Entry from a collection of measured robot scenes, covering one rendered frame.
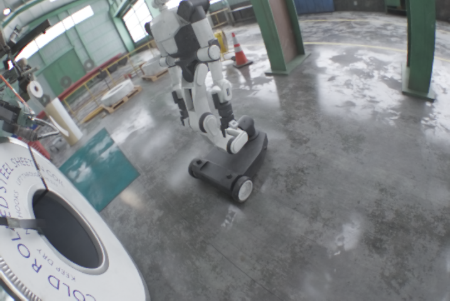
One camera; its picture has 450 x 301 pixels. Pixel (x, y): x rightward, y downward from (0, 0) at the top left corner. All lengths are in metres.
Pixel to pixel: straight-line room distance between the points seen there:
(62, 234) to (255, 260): 1.26
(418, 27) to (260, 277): 2.67
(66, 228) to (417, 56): 3.47
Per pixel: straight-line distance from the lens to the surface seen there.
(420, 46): 2.58
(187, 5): 1.01
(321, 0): 9.27
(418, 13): 2.51
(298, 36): 3.75
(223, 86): 1.07
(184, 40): 1.13
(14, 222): 0.78
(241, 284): 1.32
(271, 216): 1.42
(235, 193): 1.40
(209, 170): 1.59
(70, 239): 1.46
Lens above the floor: 1.26
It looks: 35 degrees down
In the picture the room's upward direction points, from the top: 24 degrees counter-clockwise
